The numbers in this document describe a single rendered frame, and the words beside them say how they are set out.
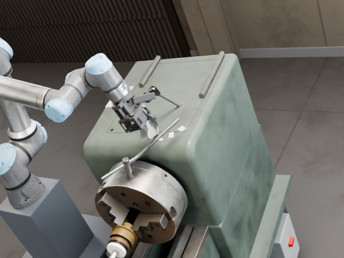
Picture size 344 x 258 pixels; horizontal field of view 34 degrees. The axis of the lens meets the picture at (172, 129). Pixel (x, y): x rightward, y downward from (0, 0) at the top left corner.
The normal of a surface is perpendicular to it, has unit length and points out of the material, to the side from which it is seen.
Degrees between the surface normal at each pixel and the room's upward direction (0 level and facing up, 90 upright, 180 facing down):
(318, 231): 0
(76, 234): 90
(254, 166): 90
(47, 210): 90
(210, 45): 90
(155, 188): 45
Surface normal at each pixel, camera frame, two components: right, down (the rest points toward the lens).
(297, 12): -0.44, 0.66
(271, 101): -0.33, -0.75
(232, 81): 0.88, -0.01
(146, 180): 0.19, -0.65
